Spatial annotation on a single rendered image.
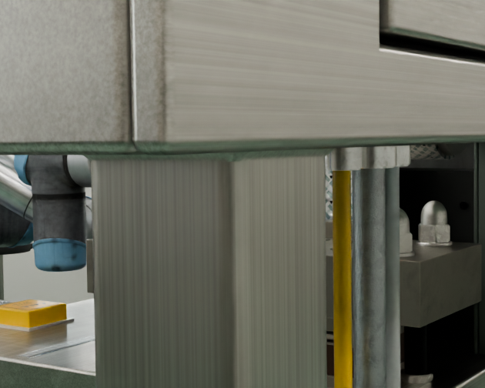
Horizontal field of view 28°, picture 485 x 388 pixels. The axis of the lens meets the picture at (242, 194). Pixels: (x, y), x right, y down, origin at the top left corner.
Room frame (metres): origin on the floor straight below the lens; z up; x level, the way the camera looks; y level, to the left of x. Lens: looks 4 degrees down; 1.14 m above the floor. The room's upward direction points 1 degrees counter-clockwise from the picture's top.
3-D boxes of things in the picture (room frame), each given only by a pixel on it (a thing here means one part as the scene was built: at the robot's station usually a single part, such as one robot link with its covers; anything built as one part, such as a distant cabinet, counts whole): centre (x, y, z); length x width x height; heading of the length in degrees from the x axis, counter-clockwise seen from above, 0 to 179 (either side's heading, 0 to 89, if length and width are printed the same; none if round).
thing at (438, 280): (1.03, -0.03, 1.00); 0.40 x 0.16 x 0.06; 57
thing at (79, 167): (1.33, 0.20, 1.11); 0.08 x 0.05 x 0.08; 147
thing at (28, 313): (1.27, 0.28, 0.91); 0.07 x 0.07 x 0.02; 57
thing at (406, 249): (0.91, -0.14, 1.05); 0.04 x 0.04 x 0.04
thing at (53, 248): (1.39, 0.26, 1.01); 0.11 x 0.08 x 0.11; 178
